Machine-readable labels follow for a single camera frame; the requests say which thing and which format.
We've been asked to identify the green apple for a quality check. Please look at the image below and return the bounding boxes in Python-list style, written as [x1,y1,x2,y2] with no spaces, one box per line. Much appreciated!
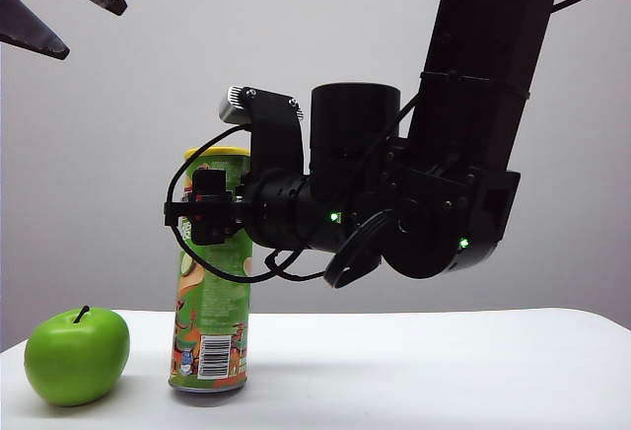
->
[24,305,131,408]

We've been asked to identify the black camera cable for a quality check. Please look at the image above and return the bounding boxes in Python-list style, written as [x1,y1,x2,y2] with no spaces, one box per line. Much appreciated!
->
[162,124,327,285]

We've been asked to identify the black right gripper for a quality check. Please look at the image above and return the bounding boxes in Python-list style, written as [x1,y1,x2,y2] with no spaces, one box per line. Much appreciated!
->
[162,167,316,251]

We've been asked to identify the green chips can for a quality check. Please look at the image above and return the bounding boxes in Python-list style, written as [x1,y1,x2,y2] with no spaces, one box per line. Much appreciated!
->
[168,147,254,394]

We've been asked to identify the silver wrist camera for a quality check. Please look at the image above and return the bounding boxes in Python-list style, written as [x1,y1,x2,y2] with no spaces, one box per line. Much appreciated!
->
[218,85,253,126]

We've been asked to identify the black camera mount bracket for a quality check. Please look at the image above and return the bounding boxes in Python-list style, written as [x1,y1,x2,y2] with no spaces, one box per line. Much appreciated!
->
[244,88,305,178]

